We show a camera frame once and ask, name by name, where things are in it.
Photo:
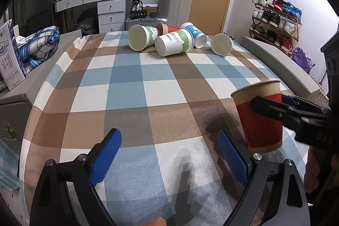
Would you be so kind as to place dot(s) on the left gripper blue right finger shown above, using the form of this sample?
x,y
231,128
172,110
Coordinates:
x,y
287,204

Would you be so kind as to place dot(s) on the blue plaid pillow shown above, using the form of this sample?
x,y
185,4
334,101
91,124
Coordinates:
x,y
35,49

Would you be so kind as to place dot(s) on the silver flat suitcase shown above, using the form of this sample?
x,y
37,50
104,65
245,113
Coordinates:
x,y
148,21

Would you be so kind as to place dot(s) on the blue cartoon paper cup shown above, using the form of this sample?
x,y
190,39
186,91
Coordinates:
x,y
221,44

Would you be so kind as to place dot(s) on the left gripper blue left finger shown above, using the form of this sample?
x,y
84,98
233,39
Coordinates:
x,y
52,203

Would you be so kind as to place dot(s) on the wooden shoe rack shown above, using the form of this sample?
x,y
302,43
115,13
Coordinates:
x,y
276,23

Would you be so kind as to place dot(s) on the white milk carton box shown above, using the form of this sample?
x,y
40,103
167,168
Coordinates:
x,y
12,68

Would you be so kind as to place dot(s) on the red kraft paper cup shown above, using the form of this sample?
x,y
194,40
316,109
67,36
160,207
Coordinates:
x,y
262,134

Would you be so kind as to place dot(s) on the white drawer desk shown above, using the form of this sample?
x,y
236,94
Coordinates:
x,y
111,13

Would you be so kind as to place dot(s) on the person's right hand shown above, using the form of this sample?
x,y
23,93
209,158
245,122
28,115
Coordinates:
x,y
311,181

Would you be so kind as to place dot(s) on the white green paper cup left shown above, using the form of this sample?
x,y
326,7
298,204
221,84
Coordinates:
x,y
141,37

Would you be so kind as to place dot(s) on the checkered bed sheet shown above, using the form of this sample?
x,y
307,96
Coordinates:
x,y
169,111

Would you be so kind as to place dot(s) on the purple bag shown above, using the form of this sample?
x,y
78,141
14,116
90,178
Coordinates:
x,y
300,58

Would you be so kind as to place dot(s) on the grey padded bed footboard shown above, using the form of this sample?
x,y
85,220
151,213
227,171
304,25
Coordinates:
x,y
296,79

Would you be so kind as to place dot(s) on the person's left hand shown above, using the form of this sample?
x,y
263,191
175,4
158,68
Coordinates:
x,y
157,221

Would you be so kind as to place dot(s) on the grey upright suitcase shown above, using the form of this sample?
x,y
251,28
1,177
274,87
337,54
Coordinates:
x,y
177,11

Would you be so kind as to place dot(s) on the grey bedside bench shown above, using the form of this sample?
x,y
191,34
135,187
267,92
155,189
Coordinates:
x,y
16,106

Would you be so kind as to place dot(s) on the red paper cup back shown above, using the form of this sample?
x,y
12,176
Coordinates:
x,y
165,28

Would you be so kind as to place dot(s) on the blue white paper cup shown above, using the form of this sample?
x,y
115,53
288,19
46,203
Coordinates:
x,y
200,39

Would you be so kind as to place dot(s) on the dark refrigerator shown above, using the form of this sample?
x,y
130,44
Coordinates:
x,y
33,15

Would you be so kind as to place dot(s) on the white green paper cup front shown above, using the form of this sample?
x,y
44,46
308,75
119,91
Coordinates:
x,y
179,41

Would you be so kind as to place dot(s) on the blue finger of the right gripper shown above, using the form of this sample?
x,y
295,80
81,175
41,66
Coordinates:
x,y
299,102
275,110

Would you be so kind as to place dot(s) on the white green paper cup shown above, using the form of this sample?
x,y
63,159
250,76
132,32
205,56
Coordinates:
x,y
141,37
179,41

